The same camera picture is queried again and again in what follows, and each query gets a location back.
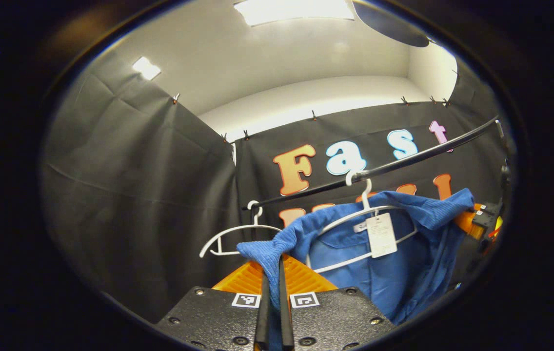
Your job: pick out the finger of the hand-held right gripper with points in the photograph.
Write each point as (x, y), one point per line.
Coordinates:
(486, 217)

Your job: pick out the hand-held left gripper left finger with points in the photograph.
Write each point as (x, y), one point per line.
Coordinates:
(262, 317)

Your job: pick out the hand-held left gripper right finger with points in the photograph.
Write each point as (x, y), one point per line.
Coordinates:
(286, 317)

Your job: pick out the white hanger with jacket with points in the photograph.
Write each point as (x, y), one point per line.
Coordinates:
(365, 197)

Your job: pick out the empty white hanger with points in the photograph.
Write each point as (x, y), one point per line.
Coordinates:
(256, 225)

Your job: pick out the black clothes rack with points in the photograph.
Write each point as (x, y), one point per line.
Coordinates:
(404, 163)

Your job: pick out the white paper garment tag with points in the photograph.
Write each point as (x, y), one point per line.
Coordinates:
(382, 236)

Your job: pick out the black backdrop cloth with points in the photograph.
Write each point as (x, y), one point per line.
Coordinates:
(135, 195)

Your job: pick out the dark round object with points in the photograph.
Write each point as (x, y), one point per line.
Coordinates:
(389, 24)

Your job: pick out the small ceiling light panel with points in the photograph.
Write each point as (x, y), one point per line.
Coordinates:
(146, 68)

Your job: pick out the large ceiling light panel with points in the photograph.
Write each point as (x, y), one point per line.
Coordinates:
(296, 10)

